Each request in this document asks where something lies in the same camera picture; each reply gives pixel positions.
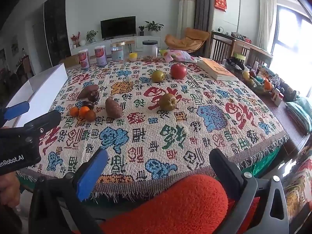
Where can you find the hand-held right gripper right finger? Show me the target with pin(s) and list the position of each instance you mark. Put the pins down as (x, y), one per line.
(225, 169)

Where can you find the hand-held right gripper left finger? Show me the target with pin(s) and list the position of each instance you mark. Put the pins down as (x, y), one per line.
(91, 175)

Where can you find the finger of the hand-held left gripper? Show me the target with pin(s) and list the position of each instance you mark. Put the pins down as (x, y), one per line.
(17, 111)
(45, 121)

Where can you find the long purple sweet potato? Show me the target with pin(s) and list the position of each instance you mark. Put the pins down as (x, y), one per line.
(85, 92)

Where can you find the person's left hand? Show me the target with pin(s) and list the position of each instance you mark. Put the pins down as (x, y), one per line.
(8, 190)

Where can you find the orange tangerine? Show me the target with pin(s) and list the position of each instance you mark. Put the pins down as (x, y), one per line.
(84, 110)
(74, 112)

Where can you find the brown round fruit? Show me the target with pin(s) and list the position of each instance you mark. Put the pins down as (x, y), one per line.
(90, 115)

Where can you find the small dark passion fruit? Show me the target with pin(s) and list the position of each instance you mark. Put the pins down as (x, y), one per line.
(88, 105)

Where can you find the wrinkled dark passion fruit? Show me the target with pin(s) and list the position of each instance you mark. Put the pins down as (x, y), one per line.
(94, 96)

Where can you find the orange-red fuzzy cushion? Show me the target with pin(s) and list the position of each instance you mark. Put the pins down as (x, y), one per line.
(175, 207)

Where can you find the printed woven tablecloth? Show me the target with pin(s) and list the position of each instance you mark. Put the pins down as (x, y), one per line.
(170, 126)

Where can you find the stubby brown sweet potato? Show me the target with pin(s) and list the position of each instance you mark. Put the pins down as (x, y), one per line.
(114, 107)

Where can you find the orange-label food can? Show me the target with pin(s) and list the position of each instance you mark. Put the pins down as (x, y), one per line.
(84, 59)

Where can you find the floral cushion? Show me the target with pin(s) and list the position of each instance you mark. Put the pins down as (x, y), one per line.
(301, 187)

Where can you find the pink porridge can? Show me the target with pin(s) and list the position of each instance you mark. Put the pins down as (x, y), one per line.
(101, 56)

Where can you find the white round vase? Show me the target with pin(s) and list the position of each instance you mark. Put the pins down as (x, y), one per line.
(82, 43)

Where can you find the brownish green pear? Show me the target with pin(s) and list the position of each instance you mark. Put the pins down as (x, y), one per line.
(168, 102)

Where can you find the woven fruit basket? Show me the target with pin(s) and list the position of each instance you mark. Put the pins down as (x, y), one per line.
(259, 87)

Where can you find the red flower vase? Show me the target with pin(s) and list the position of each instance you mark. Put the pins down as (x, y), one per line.
(75, 38)

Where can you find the teal folded cloth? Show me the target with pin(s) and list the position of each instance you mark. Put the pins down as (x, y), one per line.
(299, 112)

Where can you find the green plant white pot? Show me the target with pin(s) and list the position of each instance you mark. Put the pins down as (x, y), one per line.
(91, 36)

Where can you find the orange cover book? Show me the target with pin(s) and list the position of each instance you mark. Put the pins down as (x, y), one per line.
(215, 69)

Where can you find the glass jar gold lid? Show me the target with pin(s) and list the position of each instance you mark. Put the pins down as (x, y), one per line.
(118, 51)

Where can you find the red apple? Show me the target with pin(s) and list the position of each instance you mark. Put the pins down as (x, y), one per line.
(178, 71)

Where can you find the small yellow lid jar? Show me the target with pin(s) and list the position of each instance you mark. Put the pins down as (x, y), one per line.
(133, 57)

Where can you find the yellow green pear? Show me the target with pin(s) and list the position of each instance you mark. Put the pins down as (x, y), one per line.
(158, 76)

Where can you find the black television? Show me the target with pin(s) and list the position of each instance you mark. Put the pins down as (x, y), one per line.
(118, 26)

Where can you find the pile of dried seeds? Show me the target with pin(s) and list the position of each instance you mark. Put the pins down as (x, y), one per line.
(150, 58)

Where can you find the pink yellow snack bag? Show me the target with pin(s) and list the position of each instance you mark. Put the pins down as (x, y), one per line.
(178, 55)

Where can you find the wooden slatted bench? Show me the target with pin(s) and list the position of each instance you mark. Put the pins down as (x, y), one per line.
(219, 45)

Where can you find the clear jar black lid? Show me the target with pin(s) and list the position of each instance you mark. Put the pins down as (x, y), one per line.
(150, 48)

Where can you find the small dark potted plant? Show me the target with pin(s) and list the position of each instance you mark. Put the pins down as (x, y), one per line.
(141, 30)

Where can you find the white television cabinet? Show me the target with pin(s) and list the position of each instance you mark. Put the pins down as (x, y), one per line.
(151, 39)

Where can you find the orange lounge chair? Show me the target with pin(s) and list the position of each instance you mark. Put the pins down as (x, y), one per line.
(187, 40)

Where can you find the large leafy potted plant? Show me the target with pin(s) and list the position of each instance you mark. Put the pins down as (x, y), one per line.
(153, 26)

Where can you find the white sheer curtain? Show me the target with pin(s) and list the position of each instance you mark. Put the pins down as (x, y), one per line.
(267, 19)

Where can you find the covered standing air conditioner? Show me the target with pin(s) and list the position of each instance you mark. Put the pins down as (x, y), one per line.
(185, 14)

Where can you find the grey curtain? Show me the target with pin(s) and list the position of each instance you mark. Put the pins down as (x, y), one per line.
(202, 4)

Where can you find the red wall hanging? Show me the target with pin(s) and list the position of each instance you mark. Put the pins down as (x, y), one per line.
(220, 2)

